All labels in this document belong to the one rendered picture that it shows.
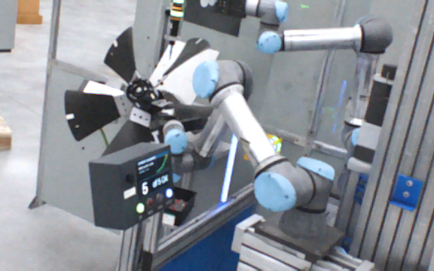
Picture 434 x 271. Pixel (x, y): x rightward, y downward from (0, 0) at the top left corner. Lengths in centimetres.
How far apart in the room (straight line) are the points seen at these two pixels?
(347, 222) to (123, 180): 82
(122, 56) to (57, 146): 136
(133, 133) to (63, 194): 159
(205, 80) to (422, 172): 71
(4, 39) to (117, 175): 673
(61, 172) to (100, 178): 229
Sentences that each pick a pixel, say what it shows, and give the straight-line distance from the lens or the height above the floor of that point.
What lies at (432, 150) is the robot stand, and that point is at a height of 138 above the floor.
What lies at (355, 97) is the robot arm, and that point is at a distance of 242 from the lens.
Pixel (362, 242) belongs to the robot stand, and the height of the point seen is 101.
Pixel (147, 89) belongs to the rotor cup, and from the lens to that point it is 252.
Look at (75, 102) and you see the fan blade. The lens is 266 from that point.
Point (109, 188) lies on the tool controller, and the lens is 168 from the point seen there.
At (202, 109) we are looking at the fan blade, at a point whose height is 120.
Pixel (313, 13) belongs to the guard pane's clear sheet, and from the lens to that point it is 297.
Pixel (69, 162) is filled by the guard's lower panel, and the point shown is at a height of 38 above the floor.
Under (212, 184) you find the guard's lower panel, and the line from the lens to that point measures 333.
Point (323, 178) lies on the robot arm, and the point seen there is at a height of 124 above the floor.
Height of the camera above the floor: 187
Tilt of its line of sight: 17 degrees down
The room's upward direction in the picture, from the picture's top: 9 degrees clockwise
